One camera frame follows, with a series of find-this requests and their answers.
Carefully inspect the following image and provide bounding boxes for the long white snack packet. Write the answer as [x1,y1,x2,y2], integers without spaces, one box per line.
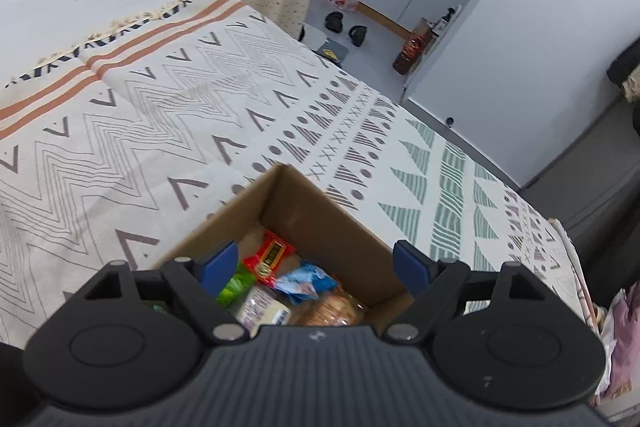
[235,286,294,333]

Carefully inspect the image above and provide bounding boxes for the red snack packet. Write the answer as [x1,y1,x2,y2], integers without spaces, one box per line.
[242,229,297,288]

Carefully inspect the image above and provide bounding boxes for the patterned blanket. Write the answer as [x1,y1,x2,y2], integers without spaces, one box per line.
[0,0,601,350]

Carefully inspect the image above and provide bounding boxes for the dark grey box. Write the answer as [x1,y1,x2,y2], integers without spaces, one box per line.
[315,38,351,68]

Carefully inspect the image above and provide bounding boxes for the dark drink bottle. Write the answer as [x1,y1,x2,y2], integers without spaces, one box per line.
[392,34,427,76]

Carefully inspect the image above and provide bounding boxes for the clear biscuit packet green edge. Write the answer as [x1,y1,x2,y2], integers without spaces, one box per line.
[295,287,369,328]

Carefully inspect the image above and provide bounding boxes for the brown cardboard box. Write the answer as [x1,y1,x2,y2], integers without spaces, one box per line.
[154,163,417,329]

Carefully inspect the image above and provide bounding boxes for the lime green silver snack packet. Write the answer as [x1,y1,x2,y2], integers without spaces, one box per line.
[216,274,258,308]

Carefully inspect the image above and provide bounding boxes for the dark grey sofa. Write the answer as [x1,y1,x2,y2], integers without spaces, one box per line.
[520,97,640,310]

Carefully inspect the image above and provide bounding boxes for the pink cloth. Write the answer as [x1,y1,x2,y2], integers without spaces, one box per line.
[597,289,640,410]

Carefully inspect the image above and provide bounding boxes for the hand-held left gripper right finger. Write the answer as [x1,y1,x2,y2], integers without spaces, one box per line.
[382,239,557,344]

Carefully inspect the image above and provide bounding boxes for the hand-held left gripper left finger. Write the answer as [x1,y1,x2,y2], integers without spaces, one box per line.
[62,241,251,344]

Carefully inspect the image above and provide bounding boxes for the light blue snack packet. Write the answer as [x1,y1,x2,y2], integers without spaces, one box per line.
[275,261,340,305]

